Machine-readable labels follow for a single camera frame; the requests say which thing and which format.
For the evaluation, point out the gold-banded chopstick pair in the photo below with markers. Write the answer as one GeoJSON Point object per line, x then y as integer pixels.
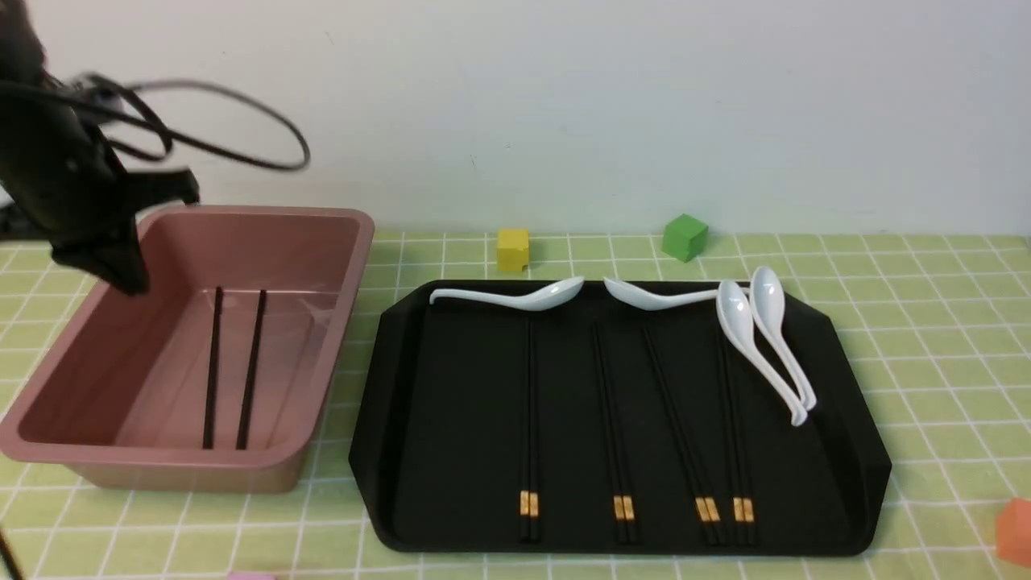
{"type": "Point", "coordinates": [526, 485]}
{"type": "Point", "coordinates": [683, 435]}
{"type": "Point", "coordinates": [676, 435]}
{"type": "Point", "coordinates": [743, 458]}
{"type": "Point", "coordinates": [730, 426]}
{"type": "Point", "coordinates": [533, 533]}
{"type": "Point", "coordinates": [625, 478]}
{"type": "Point", "coordinates": [614, 469]}

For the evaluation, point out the white spoon outer right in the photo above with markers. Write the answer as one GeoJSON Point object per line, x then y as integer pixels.
{"type": "Point", "coordinates": [768, 302]}

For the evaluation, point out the white spoon centre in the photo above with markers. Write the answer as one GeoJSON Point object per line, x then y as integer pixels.
{"type": "Point", "coordinates": [639, 298]}

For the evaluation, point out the yellow wooden cube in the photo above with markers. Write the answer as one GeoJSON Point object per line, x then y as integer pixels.
{"type": "Point", "coordinates": [512, 250]}

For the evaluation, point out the orange wooden block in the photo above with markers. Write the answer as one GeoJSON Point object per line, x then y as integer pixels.
{"type": "Point", "coordinates": [1012, 527]}

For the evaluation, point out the pink rectangular plastic bin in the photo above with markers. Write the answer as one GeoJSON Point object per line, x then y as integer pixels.
{"type": "Point", "coordinates": [120, 397]}

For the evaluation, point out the green wooden cube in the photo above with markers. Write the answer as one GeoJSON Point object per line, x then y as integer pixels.
{"type": "Point", "coordinates": [684, 238]}

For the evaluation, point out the white spoon inner right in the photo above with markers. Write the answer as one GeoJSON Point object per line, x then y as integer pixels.
{"type": "Point", "coordinates": [735, 318]}

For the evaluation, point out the white spoon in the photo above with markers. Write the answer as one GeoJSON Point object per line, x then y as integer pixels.
{"type": "Point", "coordinates": [735, 318]}
{"type": "Point", "coordinates": [548, 297]}
{"type": "Point", "coordinates": [639, 298]}
{"type": "Point", "coordinates": [768, 302]}

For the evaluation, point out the black serving tray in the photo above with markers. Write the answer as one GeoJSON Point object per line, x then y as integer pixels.
{"type": "Point", "coordinates": [437, 452]}

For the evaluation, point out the pink block at bottom edge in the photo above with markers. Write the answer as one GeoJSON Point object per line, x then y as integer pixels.
{"type": "Point", "coordinates": [237, 575]}

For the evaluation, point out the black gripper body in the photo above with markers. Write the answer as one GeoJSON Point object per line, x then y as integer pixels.
{"type": "Point", "coordinates": [58, 170]}

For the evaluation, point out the plain black chopstick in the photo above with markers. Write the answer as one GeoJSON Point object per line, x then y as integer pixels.
{"type": "Point", "coordinates": [210, 410]}
{"type": "Point", "coordinates": [243, 428]}

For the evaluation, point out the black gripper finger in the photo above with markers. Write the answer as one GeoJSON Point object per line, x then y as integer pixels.
{"type": "Point", "coordinates": [144, 190]}
{"type": "Point", "coordinates": [112, 254]}

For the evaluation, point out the white spoon far left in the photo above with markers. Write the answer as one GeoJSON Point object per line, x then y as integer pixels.
{"type": "Point", "coordinates": [548, 297]}

